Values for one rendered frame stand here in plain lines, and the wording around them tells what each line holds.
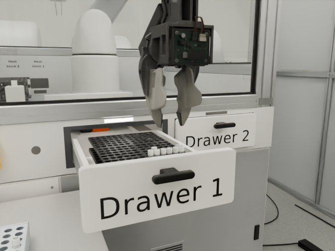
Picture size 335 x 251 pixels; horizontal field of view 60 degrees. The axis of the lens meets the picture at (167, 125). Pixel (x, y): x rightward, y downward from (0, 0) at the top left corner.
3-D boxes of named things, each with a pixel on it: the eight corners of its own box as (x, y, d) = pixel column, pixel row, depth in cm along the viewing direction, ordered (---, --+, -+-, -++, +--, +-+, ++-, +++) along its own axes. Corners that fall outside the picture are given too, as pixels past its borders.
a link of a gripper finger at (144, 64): (138, 94, 44) (145, 34, 42) (135, 93, 45) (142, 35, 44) (166, 97, 46) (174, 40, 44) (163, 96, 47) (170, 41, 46)
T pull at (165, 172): (195, 178, 49) (195, 171, 48) (153, 186, 46) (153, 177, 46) (185, 171, 52) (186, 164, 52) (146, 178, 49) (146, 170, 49)
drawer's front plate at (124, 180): (234, 202, 58) (236, 149, 55) (83, 234, 47) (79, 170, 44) (228, 198, 59) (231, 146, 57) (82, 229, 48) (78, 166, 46)
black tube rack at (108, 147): (186, 180, 64) (186, 152, 63) (106, 193, 57) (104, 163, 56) (151, 153, 84) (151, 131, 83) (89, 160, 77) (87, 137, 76)
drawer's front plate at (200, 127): (254, 145, 99) (256, 113, 96) (177, 155, 87) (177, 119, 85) (251, 144, 100) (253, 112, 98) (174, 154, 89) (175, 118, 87)
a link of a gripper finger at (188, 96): (194, 131, 44) (187, 69, 41) (177, 124, 49) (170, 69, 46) (211, 127, 45) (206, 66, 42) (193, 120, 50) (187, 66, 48)
